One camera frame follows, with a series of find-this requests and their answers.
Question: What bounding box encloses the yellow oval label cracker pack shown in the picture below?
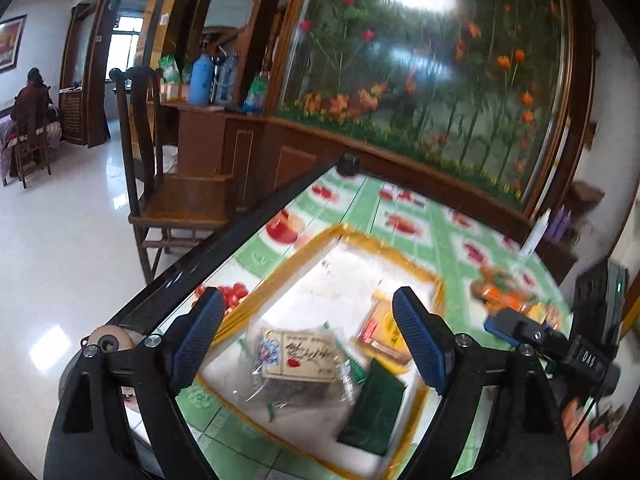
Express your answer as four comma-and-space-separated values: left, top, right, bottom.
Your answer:
356, 292, 412, 374

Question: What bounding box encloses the green fruit pattern tablecloth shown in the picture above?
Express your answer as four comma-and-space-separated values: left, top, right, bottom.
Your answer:
121, 167, 574, 480

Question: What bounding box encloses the small black cup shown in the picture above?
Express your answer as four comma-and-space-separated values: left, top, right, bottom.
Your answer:
336, 153, 360, 178

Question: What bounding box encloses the floral glass partition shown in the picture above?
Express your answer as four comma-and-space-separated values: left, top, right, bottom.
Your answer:
272, 0, 574, 214

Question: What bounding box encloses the green bag on cabinet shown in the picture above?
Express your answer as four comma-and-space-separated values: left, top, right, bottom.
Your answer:
158, 54, 181, 84

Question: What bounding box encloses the dark wooden chair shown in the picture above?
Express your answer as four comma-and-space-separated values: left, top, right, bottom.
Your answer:
110, 66, 238, 283

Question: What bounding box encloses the framed painting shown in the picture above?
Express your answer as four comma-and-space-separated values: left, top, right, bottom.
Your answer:
0, 14, 27, 73

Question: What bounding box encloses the white foam tray yellow tape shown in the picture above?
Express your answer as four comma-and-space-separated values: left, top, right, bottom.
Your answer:
198, 224, 445, 479

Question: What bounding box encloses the blue thermos jug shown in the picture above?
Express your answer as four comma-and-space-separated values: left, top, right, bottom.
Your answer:
188, 53, 215, 106

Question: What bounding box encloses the long orange wafer pack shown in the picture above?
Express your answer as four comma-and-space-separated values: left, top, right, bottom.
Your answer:
470, 264, 537, 315

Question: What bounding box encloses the dark seaweed snack pack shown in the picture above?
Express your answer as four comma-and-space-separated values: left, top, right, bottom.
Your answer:
234, 326, 359, 409

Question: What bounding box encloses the white spray bottle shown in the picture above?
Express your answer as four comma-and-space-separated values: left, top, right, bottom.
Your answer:
518, 209, 551, 259

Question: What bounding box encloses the orange cheese snack bag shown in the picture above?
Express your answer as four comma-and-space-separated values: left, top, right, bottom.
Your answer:
525, 301, 563, 330

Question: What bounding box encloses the operator right hand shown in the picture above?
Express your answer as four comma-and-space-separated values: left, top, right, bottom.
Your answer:
562, 399, 606, 474

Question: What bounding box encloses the wooden side cabinet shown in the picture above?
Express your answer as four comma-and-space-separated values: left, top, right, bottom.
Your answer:
160, 102, 342, 207

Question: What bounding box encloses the purple bottle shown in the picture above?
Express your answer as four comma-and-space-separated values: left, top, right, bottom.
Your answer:
554, 210, 572, 243
544, 206, 564, 242

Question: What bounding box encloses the dark green snack packet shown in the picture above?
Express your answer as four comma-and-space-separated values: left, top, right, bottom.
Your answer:
337, 360, 406, 456

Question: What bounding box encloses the seated person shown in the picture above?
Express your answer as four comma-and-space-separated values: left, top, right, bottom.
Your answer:
11, 67, 62, 155

